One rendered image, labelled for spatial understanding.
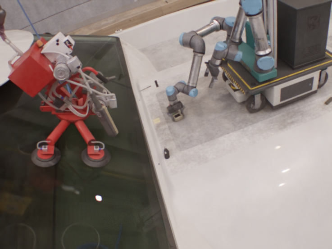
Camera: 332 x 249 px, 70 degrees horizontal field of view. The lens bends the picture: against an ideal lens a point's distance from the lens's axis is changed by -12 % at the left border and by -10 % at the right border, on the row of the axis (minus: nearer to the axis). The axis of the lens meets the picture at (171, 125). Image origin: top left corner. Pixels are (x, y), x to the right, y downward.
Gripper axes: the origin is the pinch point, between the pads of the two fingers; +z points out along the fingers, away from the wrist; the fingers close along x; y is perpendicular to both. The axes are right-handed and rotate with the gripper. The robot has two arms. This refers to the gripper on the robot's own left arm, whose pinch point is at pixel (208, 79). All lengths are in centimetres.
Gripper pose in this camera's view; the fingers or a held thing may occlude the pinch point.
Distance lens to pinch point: 197.0
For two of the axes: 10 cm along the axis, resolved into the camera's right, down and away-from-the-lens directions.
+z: -2.0, 6.6, 7.3
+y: -9.7, -0.1, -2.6
